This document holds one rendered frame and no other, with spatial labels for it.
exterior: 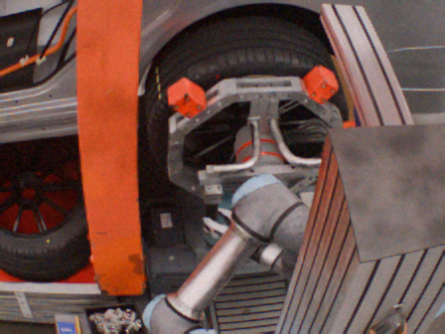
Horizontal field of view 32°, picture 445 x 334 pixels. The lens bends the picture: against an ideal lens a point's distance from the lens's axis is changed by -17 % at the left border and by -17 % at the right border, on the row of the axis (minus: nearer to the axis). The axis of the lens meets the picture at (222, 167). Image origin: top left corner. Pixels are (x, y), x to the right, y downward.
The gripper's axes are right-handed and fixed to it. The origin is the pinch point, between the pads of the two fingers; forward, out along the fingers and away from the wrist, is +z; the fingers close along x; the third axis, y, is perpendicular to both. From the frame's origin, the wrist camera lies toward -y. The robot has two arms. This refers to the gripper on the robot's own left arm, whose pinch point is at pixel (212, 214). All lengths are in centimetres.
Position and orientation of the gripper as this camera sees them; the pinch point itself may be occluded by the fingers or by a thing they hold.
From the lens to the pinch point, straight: 270.9
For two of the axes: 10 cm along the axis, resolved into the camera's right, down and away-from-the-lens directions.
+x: 6.0, -6.0, 5.3
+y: -0.6, 6.2, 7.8
